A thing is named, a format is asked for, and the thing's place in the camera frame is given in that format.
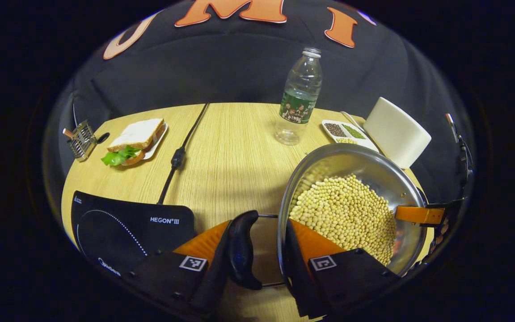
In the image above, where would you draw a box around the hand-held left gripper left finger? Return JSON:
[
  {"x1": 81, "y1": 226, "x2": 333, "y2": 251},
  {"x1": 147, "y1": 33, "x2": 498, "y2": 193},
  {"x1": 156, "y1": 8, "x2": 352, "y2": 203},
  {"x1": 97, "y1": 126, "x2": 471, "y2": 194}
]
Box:
[{"x1": 121, "y1": 219, "x2": 233, "y2": 320}]

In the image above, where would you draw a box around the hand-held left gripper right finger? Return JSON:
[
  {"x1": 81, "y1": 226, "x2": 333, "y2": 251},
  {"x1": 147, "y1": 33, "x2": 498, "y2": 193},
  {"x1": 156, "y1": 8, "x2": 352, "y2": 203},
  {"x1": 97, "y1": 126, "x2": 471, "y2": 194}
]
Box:
[{"x1": 284, "y1": 218, "x2": 401, "y2": 320}]

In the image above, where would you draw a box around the steel pot with black handle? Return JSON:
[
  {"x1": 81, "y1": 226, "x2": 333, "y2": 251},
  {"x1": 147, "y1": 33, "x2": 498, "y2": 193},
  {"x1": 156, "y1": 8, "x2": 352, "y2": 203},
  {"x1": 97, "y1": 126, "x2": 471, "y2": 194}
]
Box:
[{"x1": 227, "y1": 143, "x2": 429, "y2": 290}]

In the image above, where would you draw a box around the black induction cooktop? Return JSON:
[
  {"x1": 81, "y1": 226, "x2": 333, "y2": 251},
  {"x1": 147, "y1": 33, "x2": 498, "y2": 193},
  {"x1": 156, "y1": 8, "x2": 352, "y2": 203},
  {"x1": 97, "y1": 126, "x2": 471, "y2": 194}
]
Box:
[{"x1": 71, "y1": 191, "x2": 195, "y2": 278}]

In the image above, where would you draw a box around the pile of soybeans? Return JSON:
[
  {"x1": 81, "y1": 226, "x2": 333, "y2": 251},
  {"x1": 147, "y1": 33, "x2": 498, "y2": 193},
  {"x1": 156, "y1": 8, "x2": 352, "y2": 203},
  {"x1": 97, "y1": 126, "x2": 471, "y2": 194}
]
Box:
[{"x1": 289, "y1": 174, "x2": 397, "y2": 267}]

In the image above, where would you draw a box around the white toaster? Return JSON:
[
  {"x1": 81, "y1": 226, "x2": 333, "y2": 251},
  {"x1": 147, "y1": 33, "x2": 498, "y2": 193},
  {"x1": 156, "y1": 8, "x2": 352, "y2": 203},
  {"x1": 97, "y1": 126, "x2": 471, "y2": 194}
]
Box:
[{"x1": 363, "y1": 97, "x2": 432, "y2": 169}]

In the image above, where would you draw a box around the white spoon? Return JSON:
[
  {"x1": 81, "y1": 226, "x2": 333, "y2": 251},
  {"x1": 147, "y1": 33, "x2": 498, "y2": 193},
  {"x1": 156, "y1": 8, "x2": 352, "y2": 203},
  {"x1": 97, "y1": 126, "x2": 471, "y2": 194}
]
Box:
[{"x1": 340, "y1": 111, "x2": 365, "y2": 135}]

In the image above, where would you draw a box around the white divided bean tray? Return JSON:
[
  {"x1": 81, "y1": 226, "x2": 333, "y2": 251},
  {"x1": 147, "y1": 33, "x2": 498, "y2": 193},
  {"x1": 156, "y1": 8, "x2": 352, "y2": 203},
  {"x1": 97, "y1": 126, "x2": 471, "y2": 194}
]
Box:
[{"x1": 321, "y1": 119, "x2": 380, "y2": 153}]

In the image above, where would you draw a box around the white sandwich plate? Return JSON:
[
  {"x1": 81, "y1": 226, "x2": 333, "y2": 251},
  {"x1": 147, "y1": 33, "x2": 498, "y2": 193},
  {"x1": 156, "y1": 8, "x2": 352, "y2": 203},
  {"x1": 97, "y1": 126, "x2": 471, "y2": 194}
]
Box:
[{"x1": 141, "y1": 122, "x2": 169, "y2": 161}]

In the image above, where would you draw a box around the sandwich with lettuce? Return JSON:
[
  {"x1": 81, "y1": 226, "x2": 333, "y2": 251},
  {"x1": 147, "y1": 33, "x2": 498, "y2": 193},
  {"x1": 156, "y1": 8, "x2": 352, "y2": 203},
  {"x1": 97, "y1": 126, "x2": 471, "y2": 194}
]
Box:
[{"x1": 101, "y1": 118, "x2": 167, "y2": 167}]

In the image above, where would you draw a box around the clear plastic water bottle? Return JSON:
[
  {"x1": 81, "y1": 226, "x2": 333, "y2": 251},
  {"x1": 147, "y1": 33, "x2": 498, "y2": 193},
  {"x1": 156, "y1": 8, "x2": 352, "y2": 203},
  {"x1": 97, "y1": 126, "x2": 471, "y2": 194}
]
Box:
[{"x1": 274, "y1": 47, "x2": 323, "y2": 146}]

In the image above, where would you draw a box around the black power cable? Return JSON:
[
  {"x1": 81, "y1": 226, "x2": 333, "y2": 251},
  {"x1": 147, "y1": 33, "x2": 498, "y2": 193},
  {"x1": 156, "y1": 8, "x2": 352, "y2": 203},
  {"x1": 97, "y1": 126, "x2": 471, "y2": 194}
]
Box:
[{"x1": 157, "y1": 102, "x2": 210, "y2": 205}]

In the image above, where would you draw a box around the small metal wire rack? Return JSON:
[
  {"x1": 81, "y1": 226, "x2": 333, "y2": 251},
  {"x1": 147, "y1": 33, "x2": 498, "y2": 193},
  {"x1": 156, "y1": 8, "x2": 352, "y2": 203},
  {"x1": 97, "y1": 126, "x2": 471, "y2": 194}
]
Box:
[{"x1": 62, "y1": 119, "x2": 98, "y2": 162}]

